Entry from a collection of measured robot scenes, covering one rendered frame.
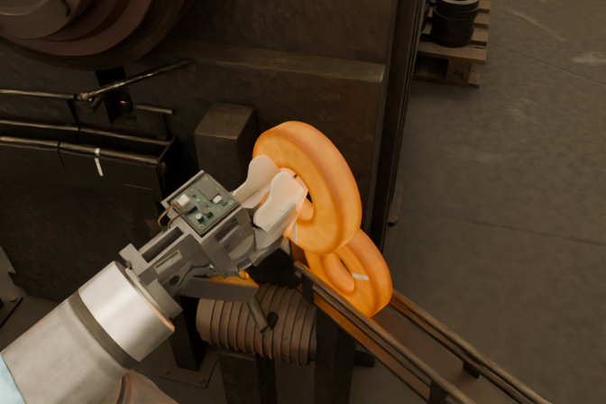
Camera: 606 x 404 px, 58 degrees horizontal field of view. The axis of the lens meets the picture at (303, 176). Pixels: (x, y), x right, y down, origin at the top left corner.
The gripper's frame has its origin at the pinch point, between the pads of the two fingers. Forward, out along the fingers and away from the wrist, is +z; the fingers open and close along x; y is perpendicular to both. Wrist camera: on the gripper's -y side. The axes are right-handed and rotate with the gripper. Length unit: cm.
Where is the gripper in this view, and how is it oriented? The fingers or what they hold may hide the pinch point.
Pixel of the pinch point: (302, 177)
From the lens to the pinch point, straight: 60.7
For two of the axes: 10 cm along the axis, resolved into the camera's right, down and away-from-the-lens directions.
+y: -2.1, -6.1, -7.7
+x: -6.5, -5.0, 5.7
